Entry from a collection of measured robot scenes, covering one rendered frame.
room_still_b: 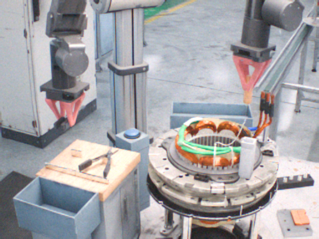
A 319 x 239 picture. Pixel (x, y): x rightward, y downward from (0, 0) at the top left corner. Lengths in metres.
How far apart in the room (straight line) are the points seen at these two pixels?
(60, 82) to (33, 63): 2.21
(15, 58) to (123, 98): 1.91
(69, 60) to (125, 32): 0.51
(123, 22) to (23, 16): 1.80
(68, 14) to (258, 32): 0.40
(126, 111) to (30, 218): 0.59
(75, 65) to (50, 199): 0.36
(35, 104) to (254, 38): 2.57
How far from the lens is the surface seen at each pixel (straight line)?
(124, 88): 1.48
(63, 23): 1.00
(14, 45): 3.30
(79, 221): 1.01
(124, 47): 1.45
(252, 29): 0.93
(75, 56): 0.96
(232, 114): 1.51
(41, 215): 1.04
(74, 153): 1.20
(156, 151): 1.15
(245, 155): 1.03
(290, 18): 0.88
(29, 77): 3.29
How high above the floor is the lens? 1.66
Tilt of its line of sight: 26 degrees down
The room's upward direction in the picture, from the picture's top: straight up
